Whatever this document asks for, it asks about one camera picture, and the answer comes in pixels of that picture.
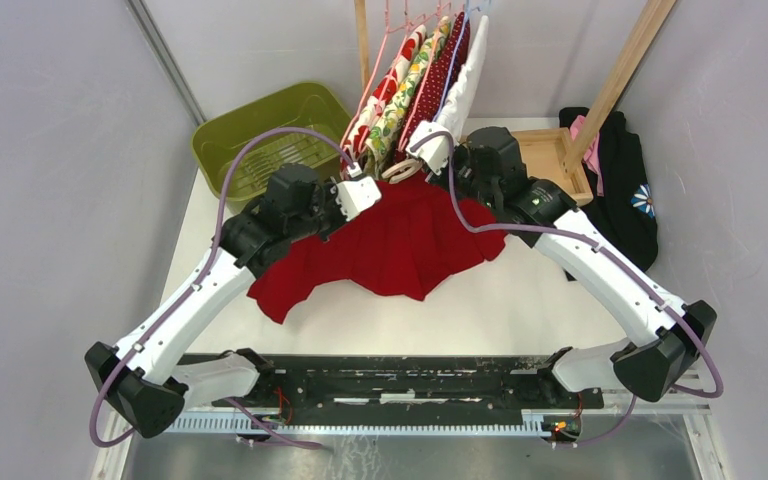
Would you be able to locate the blue wire hanger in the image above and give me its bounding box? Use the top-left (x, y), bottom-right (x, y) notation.
top-left (434, 1), bottom-right (492, 120)

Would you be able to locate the white slotted cable duct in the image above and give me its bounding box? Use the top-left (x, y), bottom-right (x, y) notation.
top-left (165, 409), bottom-right (561, 439)

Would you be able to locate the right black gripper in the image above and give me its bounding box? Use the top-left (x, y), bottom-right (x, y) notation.
top-left (424, 138), bottom-right (500, 209)

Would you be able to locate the black garment with flower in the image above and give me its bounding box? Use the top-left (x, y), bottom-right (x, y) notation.
top-left (582, 111), bottom-right (659, 272)

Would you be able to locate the yellow floral print garment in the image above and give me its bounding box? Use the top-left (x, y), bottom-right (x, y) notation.
top-left (364, 16), bottom-right (452, 179)

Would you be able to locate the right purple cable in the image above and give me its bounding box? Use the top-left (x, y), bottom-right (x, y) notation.
top-left (410, 129), bottom-right (724, 446)

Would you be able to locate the red skirt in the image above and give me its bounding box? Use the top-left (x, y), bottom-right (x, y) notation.
top-left (247, 177), bottom-right (505, 324)

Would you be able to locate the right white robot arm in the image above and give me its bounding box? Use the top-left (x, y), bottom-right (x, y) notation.
top-left (444, 127), bottom-right (724, 408)

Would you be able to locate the pink wire hanger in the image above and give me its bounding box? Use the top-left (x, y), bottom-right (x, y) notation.
top-left (340, 1), bottom-right (452, 171)

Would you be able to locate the dark red polka-dot garment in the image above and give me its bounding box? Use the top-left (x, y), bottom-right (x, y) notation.
top-left (392, 11), bottom-right (471, 163)

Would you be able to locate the red poppy print garment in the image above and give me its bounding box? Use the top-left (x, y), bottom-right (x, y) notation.
top-left (342, 25), bottom-right (427, 167)

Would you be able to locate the wooden clothes rack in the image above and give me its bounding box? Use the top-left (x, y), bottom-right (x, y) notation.
top-left (384, 1), bottom-right (675, 205)

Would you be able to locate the green plastic basket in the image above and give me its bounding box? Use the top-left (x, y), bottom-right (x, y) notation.
top-left (191, 82), bottom-right (351, 214)

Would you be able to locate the cream plastic hanger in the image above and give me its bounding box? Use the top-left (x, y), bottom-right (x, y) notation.
top-left (381, 158), bottom-right (424, 184)

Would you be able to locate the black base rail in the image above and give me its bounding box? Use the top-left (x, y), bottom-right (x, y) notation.
top-left (171, 348), bottom-right (605, 429)

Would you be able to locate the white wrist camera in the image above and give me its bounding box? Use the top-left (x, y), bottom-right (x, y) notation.
top-left (406, 120), bottom-right (456, 175)
top-left (336, 176), bottom-right (382, 222)

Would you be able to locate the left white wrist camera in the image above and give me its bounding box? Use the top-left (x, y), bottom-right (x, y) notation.
top-left (336, 176), bottom-right (382, 222)

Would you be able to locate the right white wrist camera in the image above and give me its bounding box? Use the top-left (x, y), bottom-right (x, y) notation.
top-left (406, 120), bottom-right (456, 175)

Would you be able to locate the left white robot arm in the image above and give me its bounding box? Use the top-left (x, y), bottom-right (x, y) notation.
top-left (84, 164), bottom-right (381, 447)

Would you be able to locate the white garment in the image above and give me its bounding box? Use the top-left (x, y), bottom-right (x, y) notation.
top-left (434, 15), bottom-right (490, 139)

